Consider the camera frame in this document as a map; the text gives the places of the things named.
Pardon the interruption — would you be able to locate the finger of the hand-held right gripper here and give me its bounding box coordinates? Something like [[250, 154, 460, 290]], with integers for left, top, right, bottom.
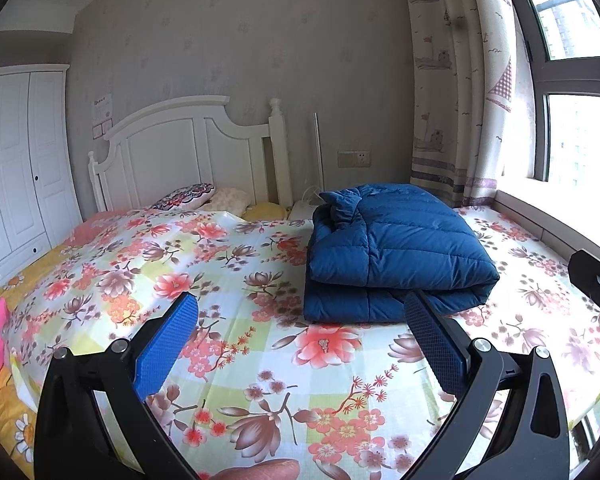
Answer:
[[567, 249, 600, 320]]

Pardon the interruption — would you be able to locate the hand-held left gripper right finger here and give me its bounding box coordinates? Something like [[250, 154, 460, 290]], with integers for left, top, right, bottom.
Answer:
[[404, 290, 571, 480]]

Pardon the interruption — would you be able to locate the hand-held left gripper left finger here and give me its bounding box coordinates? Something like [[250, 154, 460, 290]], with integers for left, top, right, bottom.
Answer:
[[32, 292, 201, 480]]

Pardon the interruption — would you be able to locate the blue quilted jacket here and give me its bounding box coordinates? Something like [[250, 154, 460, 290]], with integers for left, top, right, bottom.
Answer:
[[302, 184, 501, 325]]

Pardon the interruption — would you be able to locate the person's left hand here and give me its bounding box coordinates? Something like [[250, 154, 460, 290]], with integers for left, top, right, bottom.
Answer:
[[219, 457, 301, 480]]

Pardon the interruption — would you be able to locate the white window sill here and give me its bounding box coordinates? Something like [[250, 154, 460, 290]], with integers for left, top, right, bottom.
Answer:
[[495, 187, 600, 281]]

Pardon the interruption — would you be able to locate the floral bed sheet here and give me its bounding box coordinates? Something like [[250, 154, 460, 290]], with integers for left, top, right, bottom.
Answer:
[[0, 205, 600, 480]]

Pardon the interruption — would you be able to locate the pink bed cover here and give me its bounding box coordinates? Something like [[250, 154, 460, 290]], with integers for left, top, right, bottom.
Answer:
[[72, 208, 146, 243]]

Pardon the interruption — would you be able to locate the purple patterned pillow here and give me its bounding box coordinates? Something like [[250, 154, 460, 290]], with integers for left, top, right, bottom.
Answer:
[[152, 182, 216, 211]]

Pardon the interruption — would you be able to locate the beige pillow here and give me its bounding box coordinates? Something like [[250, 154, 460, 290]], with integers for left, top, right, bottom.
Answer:
[[202, 187, 253, 212]]

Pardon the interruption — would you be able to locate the dark framed window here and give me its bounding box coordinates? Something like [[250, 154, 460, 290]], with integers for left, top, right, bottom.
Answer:
[[500, 0, 600, 196]]

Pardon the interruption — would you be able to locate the white bedside table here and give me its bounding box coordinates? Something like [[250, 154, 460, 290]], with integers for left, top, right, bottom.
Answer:
[[286, 200, 326, 221]]

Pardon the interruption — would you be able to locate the white wooden headboard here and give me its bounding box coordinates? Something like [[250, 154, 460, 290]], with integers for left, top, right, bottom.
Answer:
[[87, 95, 287, 211]]

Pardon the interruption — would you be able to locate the printed curtain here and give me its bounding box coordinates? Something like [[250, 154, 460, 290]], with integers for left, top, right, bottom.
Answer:
[[400, 0, 516, 208]]

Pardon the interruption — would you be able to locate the white wardrobe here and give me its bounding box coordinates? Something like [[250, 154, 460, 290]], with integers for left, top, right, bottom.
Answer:
[[0, 63, 83, 296]]

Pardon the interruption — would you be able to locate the beige wall socket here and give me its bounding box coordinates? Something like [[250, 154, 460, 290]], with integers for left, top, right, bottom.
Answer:
[[337, 150, 371, 168]]

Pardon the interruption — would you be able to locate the paper wall note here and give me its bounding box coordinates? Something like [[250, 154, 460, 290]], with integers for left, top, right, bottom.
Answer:
[[92, 92, 113, 123]]

